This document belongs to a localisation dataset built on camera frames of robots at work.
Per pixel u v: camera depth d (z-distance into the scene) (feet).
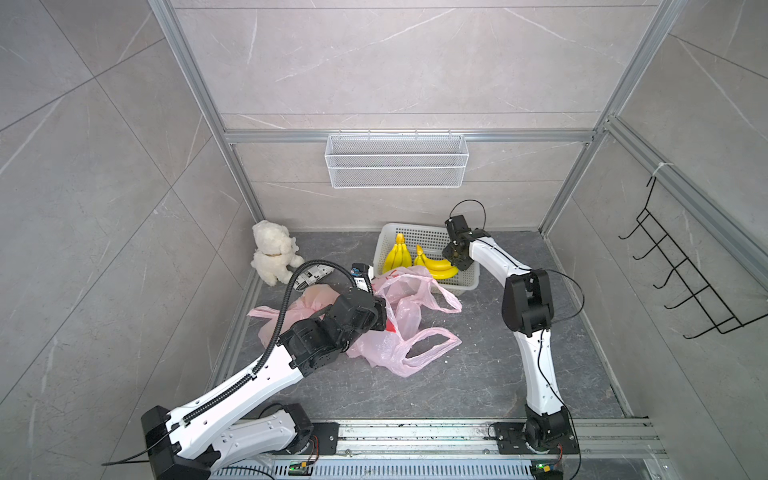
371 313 1.67
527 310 2.01
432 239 3.63
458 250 2.63
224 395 1.35
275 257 3.18
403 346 2.31
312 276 3.31
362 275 1.97
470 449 2.40
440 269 3.31
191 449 1.26
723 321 1.91
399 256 3.41
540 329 2.05
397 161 3.29
